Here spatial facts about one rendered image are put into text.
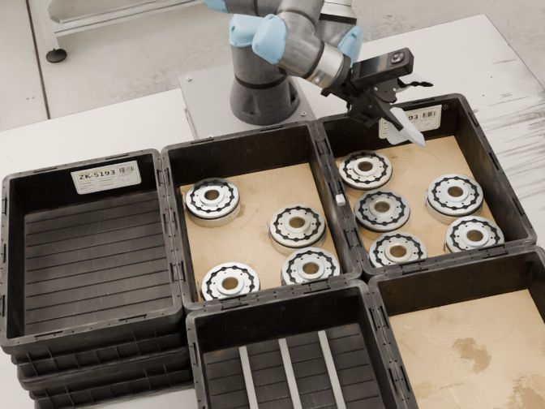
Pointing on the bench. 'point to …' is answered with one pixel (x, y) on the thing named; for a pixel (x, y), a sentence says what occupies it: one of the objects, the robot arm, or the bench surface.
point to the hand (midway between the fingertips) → (432, 114)
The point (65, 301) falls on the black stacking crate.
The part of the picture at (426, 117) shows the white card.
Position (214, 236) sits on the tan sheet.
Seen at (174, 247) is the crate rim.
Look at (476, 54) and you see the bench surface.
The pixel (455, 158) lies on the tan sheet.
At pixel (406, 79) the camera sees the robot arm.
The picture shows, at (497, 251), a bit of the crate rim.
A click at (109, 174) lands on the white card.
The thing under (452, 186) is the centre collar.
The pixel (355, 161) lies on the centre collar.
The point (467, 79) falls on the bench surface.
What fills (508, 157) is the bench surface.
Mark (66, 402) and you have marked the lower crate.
